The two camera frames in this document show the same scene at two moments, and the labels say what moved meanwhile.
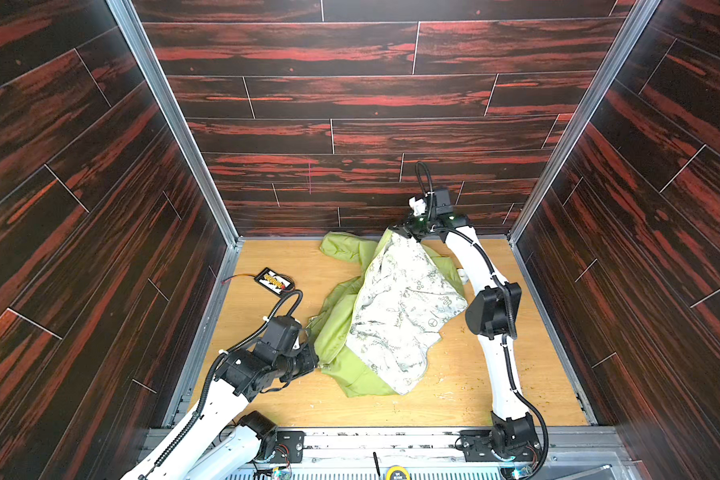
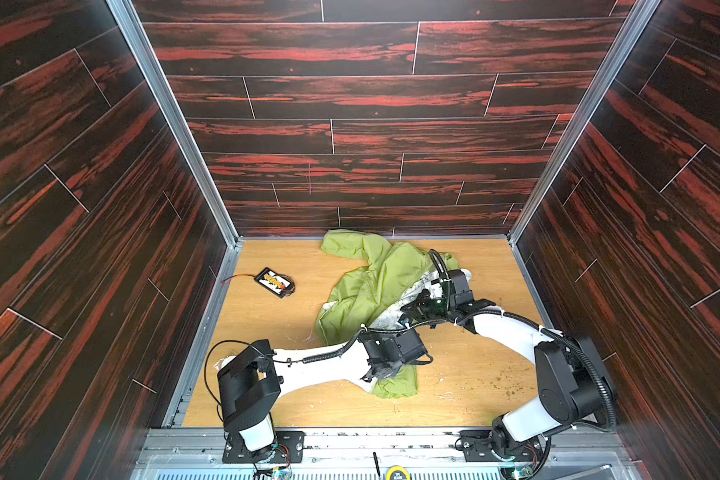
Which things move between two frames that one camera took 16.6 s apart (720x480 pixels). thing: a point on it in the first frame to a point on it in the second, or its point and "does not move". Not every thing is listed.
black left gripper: (306, 360) to (386, 365)
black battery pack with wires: (276, 281) does not move
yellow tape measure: (397, 468) does not move
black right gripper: (408, 227) to (426, 306)
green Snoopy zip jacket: (374, 330) does not move
